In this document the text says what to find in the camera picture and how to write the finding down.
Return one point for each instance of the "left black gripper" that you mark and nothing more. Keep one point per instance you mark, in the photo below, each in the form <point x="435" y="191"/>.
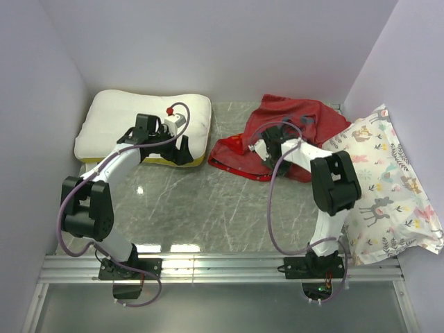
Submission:
<point x="179" y="157"/>

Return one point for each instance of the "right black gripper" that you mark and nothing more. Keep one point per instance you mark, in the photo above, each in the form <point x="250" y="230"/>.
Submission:
<point x="283" y="171"/>

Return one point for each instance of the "red pillowcase grey print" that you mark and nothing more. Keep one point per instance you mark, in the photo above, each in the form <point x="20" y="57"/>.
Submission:
<point x="317" y="121"/>

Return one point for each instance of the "white pillow yellow edge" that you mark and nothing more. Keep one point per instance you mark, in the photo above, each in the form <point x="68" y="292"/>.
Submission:
<point x="113" y="112"/>

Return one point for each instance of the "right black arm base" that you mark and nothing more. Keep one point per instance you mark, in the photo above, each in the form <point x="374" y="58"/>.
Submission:
<point x="323" y="276"/>

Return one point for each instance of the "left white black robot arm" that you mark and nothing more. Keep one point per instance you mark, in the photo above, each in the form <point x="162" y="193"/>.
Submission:
<point x="86" y="207"/>

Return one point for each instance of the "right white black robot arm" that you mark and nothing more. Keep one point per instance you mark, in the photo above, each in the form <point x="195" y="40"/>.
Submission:
<point x="334" y="182"/>

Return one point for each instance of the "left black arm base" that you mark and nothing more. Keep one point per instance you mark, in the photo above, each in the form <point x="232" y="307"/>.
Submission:
<point x="129" y="277"/>

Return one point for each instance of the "floral patterned white pillow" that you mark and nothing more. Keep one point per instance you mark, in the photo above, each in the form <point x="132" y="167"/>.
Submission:
<point x="394" y="212"/>

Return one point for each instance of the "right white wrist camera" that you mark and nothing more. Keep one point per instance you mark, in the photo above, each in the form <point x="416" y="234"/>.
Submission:
<point x="260" y="148"/>

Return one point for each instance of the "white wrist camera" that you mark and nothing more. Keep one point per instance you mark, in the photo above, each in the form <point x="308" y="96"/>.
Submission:
<point x="173" y="122"/>
<point x="260" y="148"/>

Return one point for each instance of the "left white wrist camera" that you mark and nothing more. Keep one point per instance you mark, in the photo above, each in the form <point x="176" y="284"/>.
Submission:
<point x="173" y="122"/>

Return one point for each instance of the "aluminium mounting rail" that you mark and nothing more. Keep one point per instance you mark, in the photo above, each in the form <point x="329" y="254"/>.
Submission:
<point x="219" y="293"/>

